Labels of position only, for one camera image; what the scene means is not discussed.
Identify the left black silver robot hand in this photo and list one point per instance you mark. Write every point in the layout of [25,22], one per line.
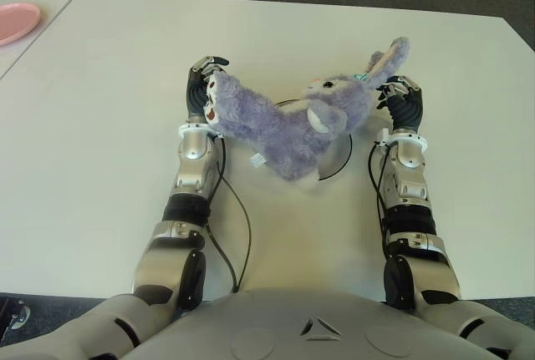
[194,97]

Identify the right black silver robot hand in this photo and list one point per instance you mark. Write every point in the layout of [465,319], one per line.
[405,109]

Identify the purple plush bunny doll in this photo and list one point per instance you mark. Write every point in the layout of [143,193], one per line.
[284,130]

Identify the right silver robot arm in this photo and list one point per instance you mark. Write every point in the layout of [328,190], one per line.
[411,184]

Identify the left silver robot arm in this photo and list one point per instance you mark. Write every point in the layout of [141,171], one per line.
[194,168]

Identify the white plate with black rim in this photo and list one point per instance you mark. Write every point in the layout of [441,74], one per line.
[336,159]

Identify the pink plate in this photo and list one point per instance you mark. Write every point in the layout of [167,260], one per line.
[14,21]

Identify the grey robot torso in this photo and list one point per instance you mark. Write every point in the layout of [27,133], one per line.
[267,326]

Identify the black metal caster foot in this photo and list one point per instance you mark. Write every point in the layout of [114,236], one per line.
[12,314]

